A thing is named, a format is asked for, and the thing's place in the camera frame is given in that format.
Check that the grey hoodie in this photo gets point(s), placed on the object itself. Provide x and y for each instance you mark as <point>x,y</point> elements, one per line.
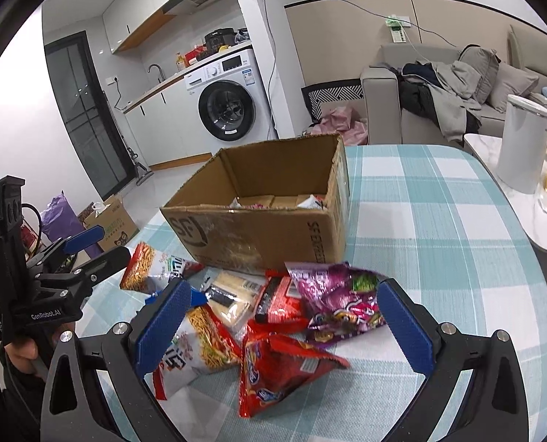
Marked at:
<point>453,101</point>

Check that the purple snack packet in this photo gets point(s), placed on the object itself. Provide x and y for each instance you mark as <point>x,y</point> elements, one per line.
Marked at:
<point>342,304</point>

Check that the teal plaid tablecloth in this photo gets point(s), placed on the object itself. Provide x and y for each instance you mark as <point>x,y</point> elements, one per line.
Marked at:
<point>439,239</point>

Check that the person's left forearm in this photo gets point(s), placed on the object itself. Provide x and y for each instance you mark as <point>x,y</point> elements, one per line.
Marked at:
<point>18,405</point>

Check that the clear seaweed cracker packet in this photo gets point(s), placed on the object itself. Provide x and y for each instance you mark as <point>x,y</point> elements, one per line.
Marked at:
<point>232,297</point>

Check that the grey floor mop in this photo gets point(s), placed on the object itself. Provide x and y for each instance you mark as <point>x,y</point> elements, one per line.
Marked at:
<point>140,172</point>

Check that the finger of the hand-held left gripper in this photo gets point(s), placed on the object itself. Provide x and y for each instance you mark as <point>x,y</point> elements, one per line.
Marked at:
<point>87,235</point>
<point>108,260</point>

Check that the printed cardboard box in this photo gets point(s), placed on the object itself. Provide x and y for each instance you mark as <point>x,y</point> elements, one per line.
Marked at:
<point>114,225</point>

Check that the white orange noodle snack packet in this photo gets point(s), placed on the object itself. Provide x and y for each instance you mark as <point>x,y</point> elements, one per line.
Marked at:
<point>151,267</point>
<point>200,345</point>

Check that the red black snack packet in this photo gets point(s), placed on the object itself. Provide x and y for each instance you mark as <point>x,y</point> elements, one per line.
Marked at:
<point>280,304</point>

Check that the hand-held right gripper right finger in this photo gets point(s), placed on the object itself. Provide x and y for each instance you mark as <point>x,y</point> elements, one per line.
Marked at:
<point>407,327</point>

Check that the black pressure cooker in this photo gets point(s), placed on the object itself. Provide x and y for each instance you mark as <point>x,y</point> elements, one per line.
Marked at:
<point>220,39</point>

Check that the black white patterned cushion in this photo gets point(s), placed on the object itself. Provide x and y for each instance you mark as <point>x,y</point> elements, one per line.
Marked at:
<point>333,92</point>

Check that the metal faucet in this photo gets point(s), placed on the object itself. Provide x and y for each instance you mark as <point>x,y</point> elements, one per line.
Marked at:
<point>156,70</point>

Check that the purple plastic bag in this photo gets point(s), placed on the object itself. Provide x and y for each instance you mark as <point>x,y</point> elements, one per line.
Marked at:
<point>59,221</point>

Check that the white wall cabinets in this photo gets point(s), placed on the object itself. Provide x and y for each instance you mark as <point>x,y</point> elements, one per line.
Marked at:
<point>135,9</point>

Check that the white marble side table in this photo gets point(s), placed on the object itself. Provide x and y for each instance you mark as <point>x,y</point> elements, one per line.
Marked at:
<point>522,216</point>

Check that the yellow bottle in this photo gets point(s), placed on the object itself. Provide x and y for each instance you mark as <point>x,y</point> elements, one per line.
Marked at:
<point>180,62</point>

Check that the white washing machine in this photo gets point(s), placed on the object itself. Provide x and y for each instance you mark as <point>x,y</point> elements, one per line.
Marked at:
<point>227,101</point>

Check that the dark jacket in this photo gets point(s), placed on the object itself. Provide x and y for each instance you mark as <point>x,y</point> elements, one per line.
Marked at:
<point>416,92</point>

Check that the beige sofa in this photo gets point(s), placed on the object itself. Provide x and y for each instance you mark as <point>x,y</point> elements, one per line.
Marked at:
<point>381,106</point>

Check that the red chip packet blue logo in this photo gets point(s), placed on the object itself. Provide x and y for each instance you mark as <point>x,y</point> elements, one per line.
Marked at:
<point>278,368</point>

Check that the grey cushion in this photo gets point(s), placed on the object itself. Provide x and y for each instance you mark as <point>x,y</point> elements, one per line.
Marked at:
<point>515,85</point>
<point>483,69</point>

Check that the white round bin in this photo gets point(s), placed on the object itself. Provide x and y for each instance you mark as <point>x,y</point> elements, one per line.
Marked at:
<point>522,147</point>

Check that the red box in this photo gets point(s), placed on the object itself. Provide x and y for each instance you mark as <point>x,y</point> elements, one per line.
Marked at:
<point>194,56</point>

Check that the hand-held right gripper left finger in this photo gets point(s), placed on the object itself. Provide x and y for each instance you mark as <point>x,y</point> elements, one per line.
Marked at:
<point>163,327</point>

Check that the black glass door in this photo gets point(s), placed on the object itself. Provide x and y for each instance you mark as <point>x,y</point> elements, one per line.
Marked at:
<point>85,124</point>

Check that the person's left hand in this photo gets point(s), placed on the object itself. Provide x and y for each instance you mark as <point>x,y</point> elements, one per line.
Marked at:
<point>22,352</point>

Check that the pink cloth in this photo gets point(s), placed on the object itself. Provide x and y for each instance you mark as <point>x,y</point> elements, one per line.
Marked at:
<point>340,122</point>

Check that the brown cardboard box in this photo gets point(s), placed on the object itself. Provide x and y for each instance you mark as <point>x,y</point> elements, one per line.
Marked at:
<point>255,239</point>

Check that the white kitchen counter cabinets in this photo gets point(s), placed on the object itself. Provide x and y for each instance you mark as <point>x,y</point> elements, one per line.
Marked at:
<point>163,119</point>

